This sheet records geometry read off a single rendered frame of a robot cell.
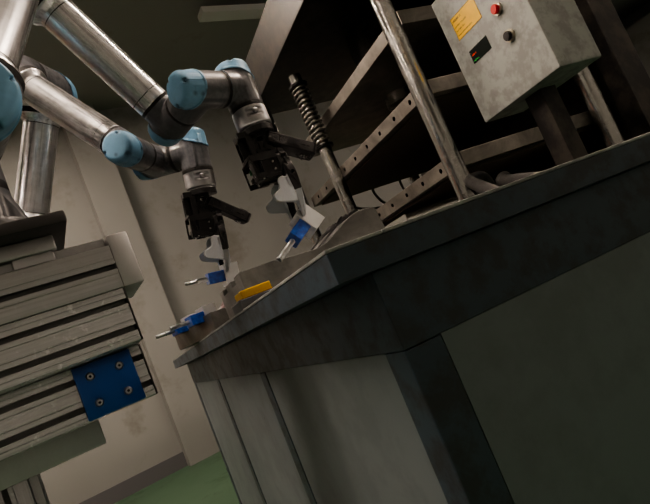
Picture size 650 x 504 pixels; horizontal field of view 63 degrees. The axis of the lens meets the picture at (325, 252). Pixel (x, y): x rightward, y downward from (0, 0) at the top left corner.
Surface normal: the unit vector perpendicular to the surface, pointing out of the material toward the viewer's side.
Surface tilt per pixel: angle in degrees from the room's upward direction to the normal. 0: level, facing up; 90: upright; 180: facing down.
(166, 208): 90
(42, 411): 90
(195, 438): 90
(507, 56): 90
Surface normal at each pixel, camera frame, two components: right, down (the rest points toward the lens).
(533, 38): -0.86, 0.32
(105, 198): 0.44, -0.28
